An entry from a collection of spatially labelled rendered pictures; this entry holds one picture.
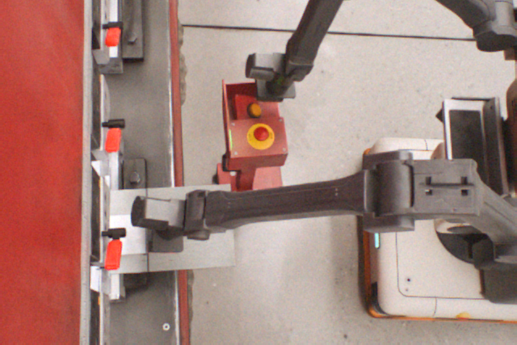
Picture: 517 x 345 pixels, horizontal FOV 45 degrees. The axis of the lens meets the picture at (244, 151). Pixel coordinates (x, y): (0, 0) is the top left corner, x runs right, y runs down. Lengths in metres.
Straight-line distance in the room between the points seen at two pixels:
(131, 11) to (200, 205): 0.72
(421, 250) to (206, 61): 1.13
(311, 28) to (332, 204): 0.48
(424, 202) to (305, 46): 0.58
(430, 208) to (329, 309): 1.54
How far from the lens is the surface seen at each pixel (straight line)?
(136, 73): 1.61
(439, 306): 2.18
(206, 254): 1.34
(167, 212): 1.12
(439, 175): 0.87
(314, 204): 0.93
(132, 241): 1.35
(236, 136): 1.63
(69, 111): 0.91
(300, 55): 1.37
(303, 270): 2.36
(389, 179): 0.87
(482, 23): 1.31
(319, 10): 1.22
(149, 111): 1.56
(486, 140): 1.47
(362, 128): 2.54
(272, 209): 0.97
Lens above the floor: 2.32
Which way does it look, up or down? 72 degrees down
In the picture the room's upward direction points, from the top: 8 degrees clockwise
